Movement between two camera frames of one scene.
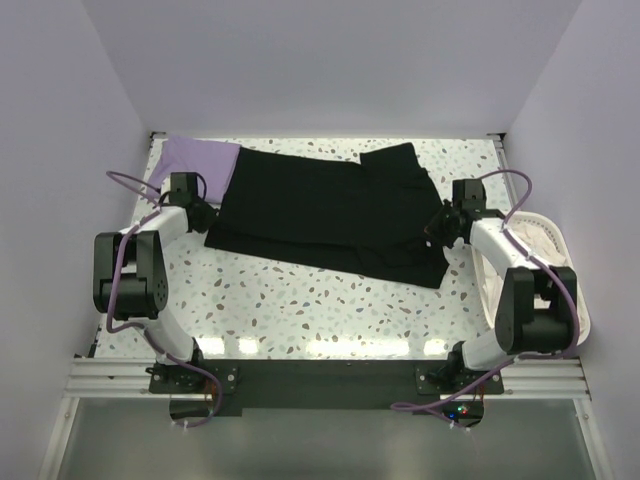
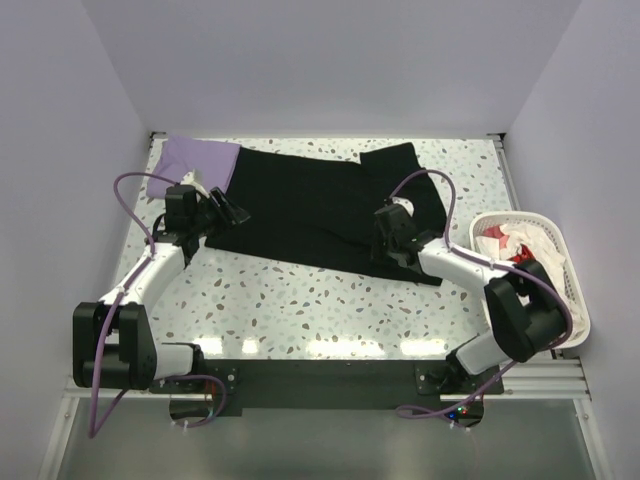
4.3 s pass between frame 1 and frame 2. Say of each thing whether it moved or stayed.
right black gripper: moved
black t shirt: stayed
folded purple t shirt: stayed
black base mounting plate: stayed
